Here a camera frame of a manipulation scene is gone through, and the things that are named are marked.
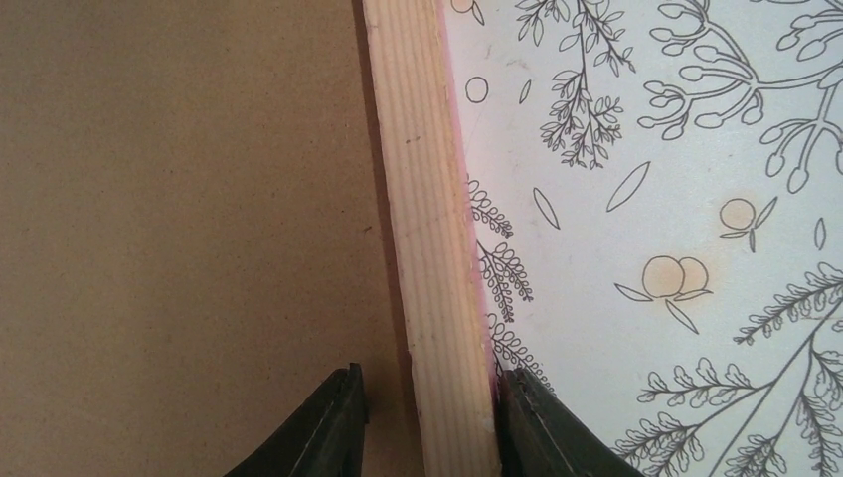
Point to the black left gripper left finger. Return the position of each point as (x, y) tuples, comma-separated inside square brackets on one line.
[(324, 437)]

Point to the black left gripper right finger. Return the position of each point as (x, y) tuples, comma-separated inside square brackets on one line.
[(540, 436)]

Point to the pink wooden picture frame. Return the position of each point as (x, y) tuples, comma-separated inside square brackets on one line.
[(434, 248)]

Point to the brown cardboard backing board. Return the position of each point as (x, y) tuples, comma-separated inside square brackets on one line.
[(193, 235)]

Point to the floral patterned table mat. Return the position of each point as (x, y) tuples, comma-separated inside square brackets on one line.
[(657, 193)]

